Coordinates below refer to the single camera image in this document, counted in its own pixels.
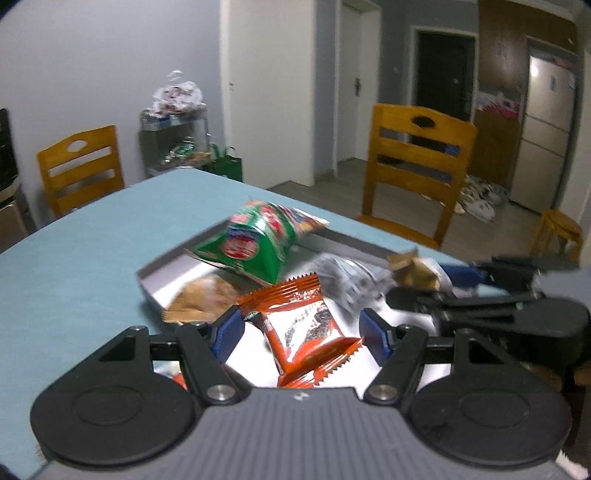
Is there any gold snack packet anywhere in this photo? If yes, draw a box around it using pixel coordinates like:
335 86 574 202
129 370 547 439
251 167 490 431
386 250 445 292

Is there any green snack bag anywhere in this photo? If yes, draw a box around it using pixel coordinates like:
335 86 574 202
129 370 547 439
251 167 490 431
193 200 330 284

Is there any dark door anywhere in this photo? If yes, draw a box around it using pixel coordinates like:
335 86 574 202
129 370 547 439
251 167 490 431
414 28 477 124

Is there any wooden stool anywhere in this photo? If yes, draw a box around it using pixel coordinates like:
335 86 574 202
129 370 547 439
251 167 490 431
530 209 584 262

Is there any wooden chair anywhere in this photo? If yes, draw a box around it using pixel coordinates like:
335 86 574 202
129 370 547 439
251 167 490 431
36 124 125 219
355 103 478 250

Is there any small orange snack packet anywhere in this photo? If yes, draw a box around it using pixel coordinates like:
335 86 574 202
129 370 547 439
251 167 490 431
237 272 365 388

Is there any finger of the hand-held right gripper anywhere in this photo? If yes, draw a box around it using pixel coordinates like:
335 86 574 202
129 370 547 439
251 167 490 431
385 286 546 319
441 255 580 291

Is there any white door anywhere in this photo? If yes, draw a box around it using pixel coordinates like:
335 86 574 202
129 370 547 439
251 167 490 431
338 6 369 163

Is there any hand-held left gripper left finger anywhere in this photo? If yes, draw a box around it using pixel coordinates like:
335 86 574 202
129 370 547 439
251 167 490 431
69 305 245 407

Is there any black water dispenser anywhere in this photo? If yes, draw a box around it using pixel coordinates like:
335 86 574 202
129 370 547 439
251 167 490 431
0 107 31 254

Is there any silver refrigerator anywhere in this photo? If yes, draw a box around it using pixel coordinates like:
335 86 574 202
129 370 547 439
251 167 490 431
509 50 581 214

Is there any clear nut packet with barcode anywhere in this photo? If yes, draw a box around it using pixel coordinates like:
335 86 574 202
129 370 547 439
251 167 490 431
314 252 394 320

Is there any green tote bag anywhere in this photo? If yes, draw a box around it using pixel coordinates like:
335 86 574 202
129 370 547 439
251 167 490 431
203 143 243 182

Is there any pile of shoes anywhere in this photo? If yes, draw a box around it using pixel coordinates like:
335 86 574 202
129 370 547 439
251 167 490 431
453 174 509 223

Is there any metal trolley shelf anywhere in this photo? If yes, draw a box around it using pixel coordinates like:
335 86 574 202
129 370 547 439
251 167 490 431
139 104 209 179

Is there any wooden wardrobe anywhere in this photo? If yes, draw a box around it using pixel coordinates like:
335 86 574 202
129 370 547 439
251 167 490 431
475 0 580 188

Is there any grey shallow cardboard box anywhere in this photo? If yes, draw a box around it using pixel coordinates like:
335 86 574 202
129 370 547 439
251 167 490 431
135 220 467 393

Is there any white plastic bag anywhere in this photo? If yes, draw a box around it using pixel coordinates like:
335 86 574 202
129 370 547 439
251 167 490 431
151 69 205 117

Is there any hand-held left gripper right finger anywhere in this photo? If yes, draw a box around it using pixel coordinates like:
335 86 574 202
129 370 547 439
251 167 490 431
359 308 536 404

